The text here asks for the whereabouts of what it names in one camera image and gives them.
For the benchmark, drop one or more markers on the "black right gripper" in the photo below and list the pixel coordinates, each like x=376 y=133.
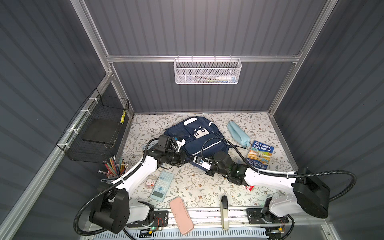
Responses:
x=209 y=172

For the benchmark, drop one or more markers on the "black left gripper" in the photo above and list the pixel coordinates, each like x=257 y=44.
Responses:
x=180 y=153

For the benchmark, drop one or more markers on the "navy blue student backpack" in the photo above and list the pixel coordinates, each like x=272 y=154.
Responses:
x=202 y=137

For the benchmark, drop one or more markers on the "blue treehouse storybook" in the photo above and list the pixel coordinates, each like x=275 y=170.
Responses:
x=259 y=155

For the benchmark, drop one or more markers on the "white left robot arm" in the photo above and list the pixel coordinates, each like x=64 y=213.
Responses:
x=112 y=205

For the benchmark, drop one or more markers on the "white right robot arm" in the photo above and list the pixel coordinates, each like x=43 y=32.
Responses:
x=305 y=191

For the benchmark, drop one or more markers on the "purple storybook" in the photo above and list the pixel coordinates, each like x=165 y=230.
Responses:
x=145 y=147

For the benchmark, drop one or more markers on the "light blue pencil pouch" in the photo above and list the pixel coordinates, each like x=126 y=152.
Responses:
x=238 y=134

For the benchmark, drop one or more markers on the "red card box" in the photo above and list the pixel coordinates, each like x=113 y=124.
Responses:
x=249 y=188

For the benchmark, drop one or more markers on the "floral table mat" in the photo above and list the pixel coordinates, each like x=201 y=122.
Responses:
x=190 y=183

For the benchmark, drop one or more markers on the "light blue calculator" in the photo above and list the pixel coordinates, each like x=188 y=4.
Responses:
x=162 y=186

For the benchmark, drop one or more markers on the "coloured pencils cup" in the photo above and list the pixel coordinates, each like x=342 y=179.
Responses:
x=115 y=168

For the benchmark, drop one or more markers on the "yellow ruler in basket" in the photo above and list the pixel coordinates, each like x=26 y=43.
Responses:
x=123 y=117

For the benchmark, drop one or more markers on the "black notebook in basket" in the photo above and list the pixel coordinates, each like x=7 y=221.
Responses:
x=101 y=131

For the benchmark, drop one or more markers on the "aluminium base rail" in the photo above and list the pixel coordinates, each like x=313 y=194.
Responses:
x=212 y=218

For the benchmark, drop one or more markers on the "black wire wall basket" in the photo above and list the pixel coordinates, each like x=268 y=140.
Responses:
x=97 y=106

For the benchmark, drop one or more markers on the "white wire mesh basket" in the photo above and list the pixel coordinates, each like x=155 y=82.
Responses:
x=207 y=71

